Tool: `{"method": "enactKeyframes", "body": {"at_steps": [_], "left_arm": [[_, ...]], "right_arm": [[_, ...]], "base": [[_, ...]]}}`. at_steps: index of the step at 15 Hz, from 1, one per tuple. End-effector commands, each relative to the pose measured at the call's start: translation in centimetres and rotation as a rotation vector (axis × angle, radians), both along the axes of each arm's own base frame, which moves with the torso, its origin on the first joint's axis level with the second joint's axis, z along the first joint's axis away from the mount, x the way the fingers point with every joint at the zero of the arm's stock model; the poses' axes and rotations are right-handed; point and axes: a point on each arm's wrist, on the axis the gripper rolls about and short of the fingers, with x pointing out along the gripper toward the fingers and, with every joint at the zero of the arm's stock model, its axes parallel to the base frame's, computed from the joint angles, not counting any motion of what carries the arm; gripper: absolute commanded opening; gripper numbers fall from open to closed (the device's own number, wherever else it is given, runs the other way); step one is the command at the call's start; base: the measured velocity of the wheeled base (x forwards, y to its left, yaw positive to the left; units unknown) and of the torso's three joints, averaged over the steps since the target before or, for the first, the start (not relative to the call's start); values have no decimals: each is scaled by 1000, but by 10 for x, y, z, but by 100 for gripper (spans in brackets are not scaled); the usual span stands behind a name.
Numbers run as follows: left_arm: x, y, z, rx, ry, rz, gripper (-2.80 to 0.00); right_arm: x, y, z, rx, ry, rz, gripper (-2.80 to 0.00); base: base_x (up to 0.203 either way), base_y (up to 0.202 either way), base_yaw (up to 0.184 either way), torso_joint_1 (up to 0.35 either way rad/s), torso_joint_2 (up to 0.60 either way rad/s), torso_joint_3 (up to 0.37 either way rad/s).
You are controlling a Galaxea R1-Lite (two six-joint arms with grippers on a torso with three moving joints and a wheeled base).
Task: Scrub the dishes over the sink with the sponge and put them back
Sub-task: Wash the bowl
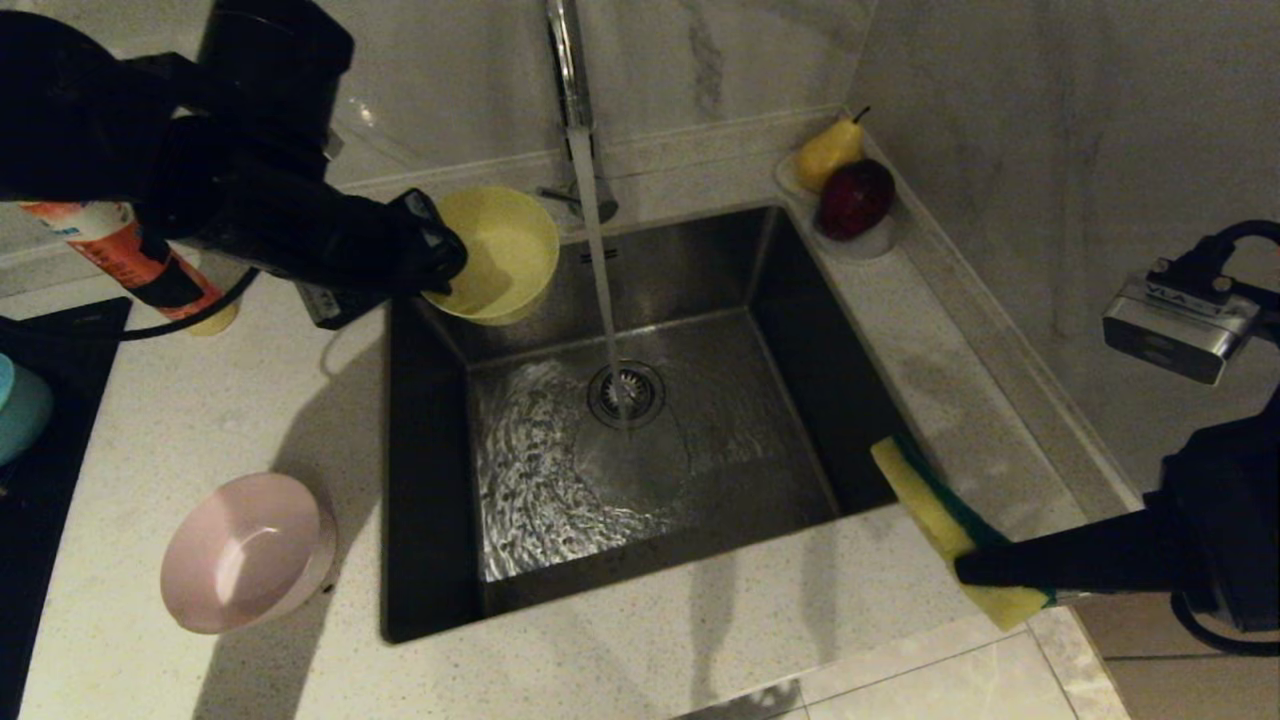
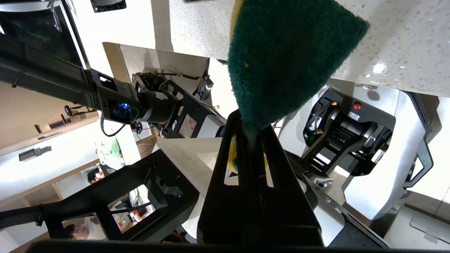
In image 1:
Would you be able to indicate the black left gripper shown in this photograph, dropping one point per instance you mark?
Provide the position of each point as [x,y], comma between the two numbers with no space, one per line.
[340,250]

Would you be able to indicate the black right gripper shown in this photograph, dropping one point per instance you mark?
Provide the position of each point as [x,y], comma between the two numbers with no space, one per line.
[1230,520]

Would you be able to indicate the yellow plastic bowl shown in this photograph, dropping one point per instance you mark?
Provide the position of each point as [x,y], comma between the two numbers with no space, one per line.
[500,255]

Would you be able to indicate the green yellow sponge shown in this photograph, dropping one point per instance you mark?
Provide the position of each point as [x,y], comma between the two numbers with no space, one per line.
[925,500]

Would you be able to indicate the chrome faucet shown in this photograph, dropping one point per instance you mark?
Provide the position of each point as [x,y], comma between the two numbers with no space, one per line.
[565,70]

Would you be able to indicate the orange detergent bottle yellow cap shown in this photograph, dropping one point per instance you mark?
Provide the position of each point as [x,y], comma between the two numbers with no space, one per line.
[130,260]

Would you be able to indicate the blue plastic bowl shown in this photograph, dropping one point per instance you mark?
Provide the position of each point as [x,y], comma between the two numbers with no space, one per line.
[22,410]

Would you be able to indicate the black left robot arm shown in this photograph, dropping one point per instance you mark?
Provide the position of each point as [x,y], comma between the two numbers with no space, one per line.
[120,110]

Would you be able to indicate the stainless steel sink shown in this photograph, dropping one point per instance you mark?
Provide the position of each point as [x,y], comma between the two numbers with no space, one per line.
[750,450]

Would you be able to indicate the running water stream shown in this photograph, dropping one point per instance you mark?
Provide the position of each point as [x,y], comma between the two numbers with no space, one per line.
[600,270]

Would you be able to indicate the round metal drain strainer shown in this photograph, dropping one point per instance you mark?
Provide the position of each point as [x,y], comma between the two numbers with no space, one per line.
[645,400]

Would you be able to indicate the pink plastic bowl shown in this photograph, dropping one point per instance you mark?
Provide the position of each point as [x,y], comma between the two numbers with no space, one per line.
[245,550]

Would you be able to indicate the small white dish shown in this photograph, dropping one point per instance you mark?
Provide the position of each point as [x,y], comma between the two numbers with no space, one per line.
[862,247]

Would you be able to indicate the yellow pear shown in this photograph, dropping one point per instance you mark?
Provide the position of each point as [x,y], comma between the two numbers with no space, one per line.
[825,153]

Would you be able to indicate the dark red apple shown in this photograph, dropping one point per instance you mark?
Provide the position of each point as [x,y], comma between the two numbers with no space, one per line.
[853,200]

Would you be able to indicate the black induction cooktop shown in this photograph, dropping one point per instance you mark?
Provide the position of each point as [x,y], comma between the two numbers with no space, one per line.
[50,520]

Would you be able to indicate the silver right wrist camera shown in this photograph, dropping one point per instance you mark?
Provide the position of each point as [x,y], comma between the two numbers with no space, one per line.
[1175,325]

